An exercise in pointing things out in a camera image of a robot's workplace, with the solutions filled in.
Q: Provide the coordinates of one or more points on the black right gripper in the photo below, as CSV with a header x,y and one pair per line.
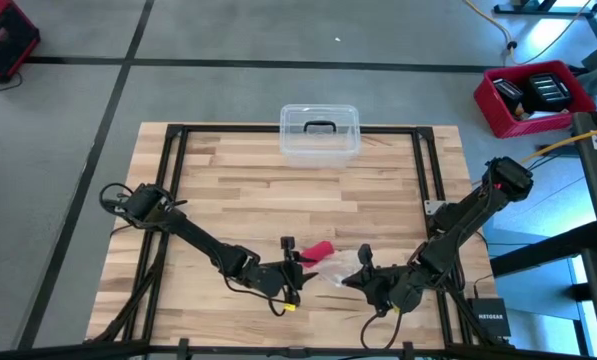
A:
x,y
393,290

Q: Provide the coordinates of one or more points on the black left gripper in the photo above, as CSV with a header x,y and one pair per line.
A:
x,y
278,280

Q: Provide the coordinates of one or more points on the red crepe bandage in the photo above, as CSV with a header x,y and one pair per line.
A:
x,y
318,251

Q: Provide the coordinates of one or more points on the clear plastic wrapper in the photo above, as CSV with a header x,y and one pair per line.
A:
x,y
338,267

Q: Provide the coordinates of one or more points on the clear plastic storage box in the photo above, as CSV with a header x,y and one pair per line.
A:
x,y
320,159

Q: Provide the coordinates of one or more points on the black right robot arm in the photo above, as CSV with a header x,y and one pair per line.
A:
x,y
468,220

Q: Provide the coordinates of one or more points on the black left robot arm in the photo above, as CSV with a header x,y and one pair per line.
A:
x,y
193,232

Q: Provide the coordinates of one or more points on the red plastic crate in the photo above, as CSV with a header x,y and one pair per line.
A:
x,y
508,127

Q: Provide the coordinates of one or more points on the small black battery pack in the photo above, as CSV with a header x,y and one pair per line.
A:
x,y
508,92

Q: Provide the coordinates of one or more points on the large black ribbed battery pack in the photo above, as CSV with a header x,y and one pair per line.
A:
x,y
548,90

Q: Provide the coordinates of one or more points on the black floor stand base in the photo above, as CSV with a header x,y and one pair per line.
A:
x,y
543,10

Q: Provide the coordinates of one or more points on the red and black equipment case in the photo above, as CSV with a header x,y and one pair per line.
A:
x,y
3,40

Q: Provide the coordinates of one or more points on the black Netgear switch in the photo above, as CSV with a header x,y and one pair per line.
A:
x,y
489,317

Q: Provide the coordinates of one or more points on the black aluminium table frame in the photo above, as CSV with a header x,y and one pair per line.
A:
x,y
228,129

